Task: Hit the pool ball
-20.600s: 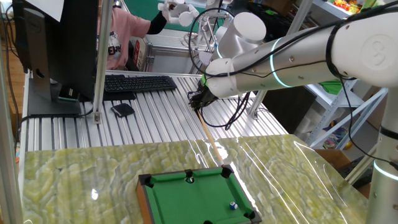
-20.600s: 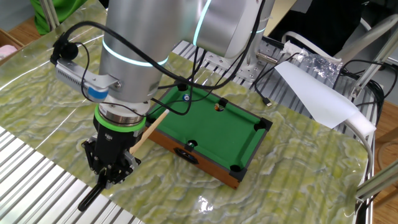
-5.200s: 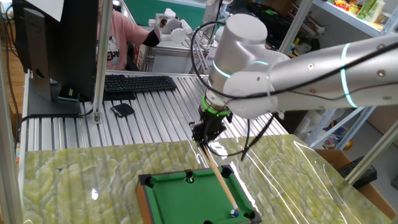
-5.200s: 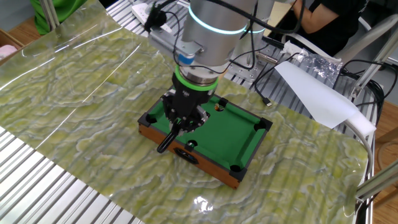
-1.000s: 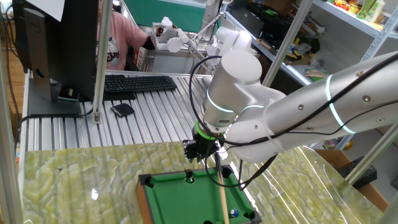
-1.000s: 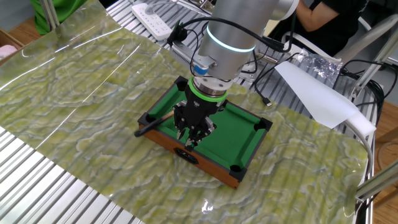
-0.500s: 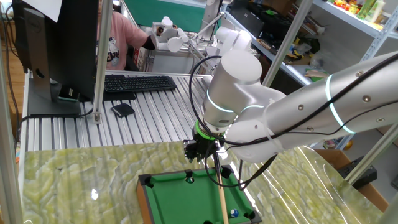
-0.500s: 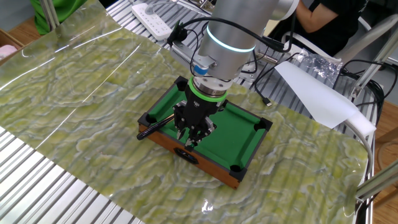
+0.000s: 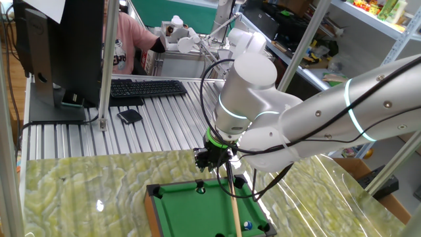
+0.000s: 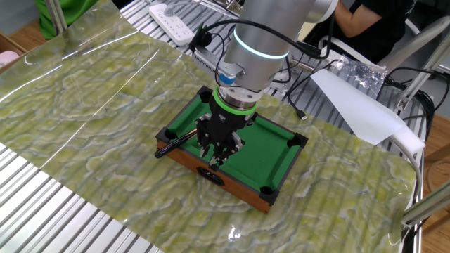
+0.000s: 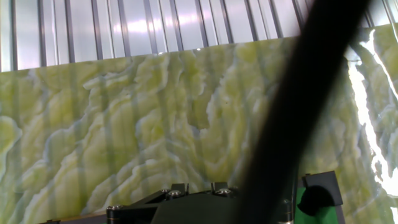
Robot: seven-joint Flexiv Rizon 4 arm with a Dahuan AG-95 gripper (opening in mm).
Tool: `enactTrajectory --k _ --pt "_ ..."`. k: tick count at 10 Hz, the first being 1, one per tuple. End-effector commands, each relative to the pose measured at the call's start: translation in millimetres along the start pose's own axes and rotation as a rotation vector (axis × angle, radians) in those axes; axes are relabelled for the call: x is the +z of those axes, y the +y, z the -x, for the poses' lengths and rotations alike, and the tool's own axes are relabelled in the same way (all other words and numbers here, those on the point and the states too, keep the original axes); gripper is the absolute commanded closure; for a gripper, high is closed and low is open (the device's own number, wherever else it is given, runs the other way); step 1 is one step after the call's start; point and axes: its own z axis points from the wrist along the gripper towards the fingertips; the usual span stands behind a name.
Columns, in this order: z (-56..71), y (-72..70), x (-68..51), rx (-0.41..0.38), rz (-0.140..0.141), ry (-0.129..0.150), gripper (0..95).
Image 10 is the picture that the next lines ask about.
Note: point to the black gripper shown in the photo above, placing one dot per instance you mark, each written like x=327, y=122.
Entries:
x=226, y=126

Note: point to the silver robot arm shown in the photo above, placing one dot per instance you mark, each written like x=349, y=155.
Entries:
x=267, y=35

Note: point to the bare forearm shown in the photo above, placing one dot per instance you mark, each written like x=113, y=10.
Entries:
x=351, y=21

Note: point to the mini pool table green felt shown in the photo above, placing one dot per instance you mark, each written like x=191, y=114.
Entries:
x=267, y=154

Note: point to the white power strip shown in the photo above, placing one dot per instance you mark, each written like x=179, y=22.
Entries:
x=172, y=24

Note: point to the green marble pattern mat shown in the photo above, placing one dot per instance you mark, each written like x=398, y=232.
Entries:
x=88, y=105

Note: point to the white foam sheet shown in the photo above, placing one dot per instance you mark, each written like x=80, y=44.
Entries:
x=362, y=109

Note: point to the clear plastic bag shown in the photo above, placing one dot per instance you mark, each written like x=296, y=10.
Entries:
x=362, y=75

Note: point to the green fabric garment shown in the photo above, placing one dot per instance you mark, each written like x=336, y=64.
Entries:
x=81, y=8

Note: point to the white plastic tube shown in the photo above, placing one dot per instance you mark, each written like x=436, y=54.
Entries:
x=415, y=165

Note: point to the person in black shirt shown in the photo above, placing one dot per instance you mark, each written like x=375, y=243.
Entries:
x=390, y=24

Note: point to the white grey office chair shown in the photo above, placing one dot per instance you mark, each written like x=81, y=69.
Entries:
x=411, y=45

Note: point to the pink cloth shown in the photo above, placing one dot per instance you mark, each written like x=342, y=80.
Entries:
x=8, y=59

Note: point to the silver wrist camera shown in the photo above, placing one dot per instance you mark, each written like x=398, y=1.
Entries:
x=207, y=63

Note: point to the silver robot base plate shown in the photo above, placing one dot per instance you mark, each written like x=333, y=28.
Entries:
x=281, y=86

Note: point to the aluminium frame post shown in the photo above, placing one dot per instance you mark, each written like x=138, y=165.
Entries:
x=425, y=66
x=56, y=17
x=429, y=204

